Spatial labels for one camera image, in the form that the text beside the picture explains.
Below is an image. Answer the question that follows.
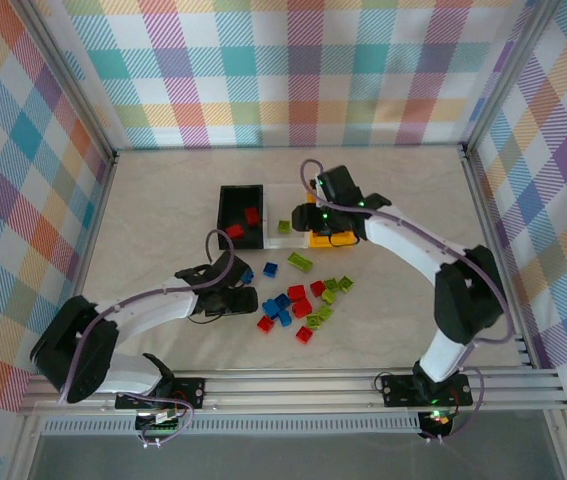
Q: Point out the black plastic bin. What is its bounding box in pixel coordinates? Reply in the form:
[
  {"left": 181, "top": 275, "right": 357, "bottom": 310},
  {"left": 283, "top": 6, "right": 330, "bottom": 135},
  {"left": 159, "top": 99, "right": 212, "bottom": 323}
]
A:
[{"left": 216, "top": 183, "right": 267, "bottom": 251}]

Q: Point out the yellow-orange plastic bin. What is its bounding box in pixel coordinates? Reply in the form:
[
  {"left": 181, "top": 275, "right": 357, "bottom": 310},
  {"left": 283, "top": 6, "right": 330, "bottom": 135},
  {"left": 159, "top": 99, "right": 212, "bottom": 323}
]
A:
[{"left": 305, "top": 193, "right": 359, "bottom": 250}]

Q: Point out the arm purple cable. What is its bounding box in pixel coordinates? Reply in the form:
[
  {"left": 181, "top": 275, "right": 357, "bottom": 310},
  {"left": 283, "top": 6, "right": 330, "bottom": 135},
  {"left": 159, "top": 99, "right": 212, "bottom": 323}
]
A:
[
  {"left": 300, "top": 158, "right": 517, "bottom": 444},
  {"left": 55, "top": 228, "right": 239, "bottom": 450}
]

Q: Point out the aluminium frame post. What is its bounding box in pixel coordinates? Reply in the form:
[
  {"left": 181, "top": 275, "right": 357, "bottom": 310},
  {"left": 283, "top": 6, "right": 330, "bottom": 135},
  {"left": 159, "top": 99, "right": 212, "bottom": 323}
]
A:
[
  {"left": 12, "top": 0, "right": 119, "bottom": 166},
  {"left": 460, "top": 0, "right": 564, "bottom": 156}
]

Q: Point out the small electronics board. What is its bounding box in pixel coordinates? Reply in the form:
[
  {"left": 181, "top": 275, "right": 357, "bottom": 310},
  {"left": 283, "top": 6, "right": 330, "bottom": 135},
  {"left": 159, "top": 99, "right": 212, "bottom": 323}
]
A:
[
  {"left": 418, "top": 408, "right": 453, "bottom": 437},
  {"left": 135, "top": 408, "right": 187, "bottom": 437}
]

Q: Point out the aluminium side rail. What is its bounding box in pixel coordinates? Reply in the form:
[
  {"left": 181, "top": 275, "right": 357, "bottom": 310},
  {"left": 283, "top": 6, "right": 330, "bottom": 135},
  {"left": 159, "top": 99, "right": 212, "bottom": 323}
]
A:
[
  {"left": 50, "top": 152, "right": 119, "bottom": 376},
  {"left": 461, "top": 147, "right": 537, "bottom": 369}
]

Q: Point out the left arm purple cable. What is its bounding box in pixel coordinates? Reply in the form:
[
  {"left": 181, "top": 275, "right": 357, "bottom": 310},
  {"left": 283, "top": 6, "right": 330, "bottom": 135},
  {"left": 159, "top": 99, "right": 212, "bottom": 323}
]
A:
[{"left": 55, "top": 228, "right": 239, "bottom": 450}]

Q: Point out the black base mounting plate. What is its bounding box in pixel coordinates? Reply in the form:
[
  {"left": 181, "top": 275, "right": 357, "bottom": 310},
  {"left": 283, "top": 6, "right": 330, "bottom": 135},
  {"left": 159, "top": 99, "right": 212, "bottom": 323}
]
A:
[
  {"left": 115, "top": 377, "right": 206, "bottom": 411},
  {"left": 381, "top": 373, "right": 473, "bottom": 407}
]

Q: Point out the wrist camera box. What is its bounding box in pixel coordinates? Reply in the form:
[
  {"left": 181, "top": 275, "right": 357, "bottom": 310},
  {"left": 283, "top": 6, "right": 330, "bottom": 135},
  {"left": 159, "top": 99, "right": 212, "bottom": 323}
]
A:
[
  {"left": 291, "top": 201, "right": 325, "bottom": 233},
  {"left": 227, "top": 286, "right": 260, "bottom": 316}
]

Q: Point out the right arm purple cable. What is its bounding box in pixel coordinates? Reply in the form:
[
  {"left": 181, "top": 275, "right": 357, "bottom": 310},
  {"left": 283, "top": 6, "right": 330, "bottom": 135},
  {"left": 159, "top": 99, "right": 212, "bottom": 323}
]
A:
[{"left": 300, "top": 158, "right": 517, "bottom": 444}]

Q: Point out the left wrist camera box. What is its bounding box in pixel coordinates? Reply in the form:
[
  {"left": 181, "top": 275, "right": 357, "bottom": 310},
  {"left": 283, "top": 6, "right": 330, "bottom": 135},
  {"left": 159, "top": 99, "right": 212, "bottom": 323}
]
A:
[{"left": 227, "top": 286, "right": 260, "bottom": 316}]

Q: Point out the grey slotted cable duct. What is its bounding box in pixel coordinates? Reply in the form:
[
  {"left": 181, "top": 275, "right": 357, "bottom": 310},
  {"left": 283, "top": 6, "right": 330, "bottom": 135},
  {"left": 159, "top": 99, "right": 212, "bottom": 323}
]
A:
[{"left": 40, "top": 418, "right": 422, "bottom": 437}]

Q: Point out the white plastic bin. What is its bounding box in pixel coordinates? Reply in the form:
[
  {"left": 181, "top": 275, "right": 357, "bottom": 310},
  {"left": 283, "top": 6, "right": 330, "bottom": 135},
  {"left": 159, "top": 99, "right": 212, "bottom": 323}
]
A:
[{"left": 262, "top": 182, "right": 312, "bottom": 250}]

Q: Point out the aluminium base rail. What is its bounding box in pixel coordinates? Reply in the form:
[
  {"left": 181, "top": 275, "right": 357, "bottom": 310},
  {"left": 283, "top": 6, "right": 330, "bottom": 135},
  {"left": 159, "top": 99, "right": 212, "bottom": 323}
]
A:
[{"left": 16, "top": 367, "right": 567, "bottom": 417}]

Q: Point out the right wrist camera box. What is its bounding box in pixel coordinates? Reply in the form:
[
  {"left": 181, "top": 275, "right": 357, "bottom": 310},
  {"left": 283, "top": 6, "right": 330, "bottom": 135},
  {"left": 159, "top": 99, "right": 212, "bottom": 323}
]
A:
[{"left": 291, "top": 201, "right": 325, "bottom": 233}]

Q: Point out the long green lego brick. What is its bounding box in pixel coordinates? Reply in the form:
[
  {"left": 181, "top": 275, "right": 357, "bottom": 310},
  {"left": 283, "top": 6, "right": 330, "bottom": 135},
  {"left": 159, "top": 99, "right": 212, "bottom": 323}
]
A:
[{"left": 287, "top": 252, "right": 314, "bottom": 273}]

